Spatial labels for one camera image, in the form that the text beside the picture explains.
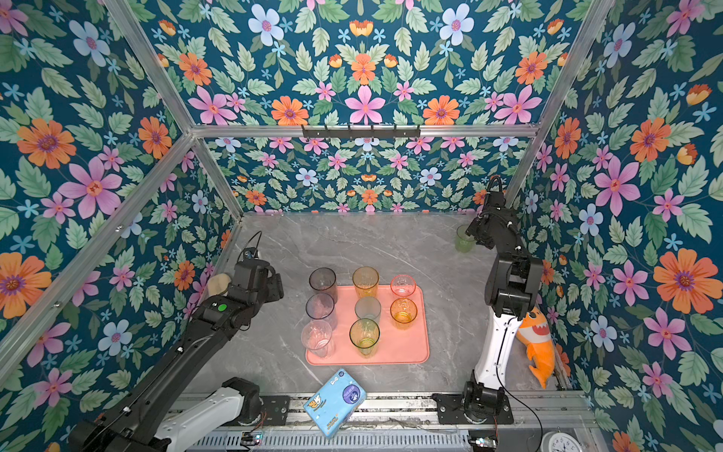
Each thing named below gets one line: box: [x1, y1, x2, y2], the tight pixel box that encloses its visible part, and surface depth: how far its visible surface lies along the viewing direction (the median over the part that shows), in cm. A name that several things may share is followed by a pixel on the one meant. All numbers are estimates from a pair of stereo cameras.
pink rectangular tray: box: [305, 285, 431, 366], surface depth 86 cm
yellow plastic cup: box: [352, 265, 380, 300], surface depth 87 cm
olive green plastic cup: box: [349, 318, 381, 358], surface depth 77 cm
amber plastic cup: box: [389, 297, 418, 331], surface depth 89 cm
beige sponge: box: [207, 273, 232, 297], surface depth 97 cm
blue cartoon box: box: [303, 368, 368, 439], surface depth 72 cm
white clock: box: [540, 426, 585, 452], surface depth 67 cm
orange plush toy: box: [515, 306, 556, 389], surface depth 81 cm
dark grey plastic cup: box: [308, 266, 338, 305], surface depth 87 cm
